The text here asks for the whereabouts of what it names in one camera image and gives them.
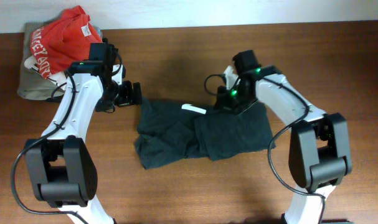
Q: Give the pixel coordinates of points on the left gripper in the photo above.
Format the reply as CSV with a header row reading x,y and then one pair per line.
x,y
128,98

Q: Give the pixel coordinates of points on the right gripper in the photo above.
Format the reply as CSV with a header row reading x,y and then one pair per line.
x,y
222,103

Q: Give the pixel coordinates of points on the dark green t-shirt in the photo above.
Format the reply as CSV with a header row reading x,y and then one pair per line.
x,y
168,133

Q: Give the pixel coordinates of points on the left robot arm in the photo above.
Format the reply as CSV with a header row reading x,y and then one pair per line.
x,y
61,170

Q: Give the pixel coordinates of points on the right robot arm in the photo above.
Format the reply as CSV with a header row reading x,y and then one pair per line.
x,y
319,151

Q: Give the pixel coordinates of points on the white folded garment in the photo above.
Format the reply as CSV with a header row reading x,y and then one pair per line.
x,y
42,67

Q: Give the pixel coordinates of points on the red printed t-shirt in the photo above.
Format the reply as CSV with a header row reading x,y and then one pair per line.
x,y
65,40

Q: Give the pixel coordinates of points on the beige folded garment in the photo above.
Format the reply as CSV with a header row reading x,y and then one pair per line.
x,y
32,86

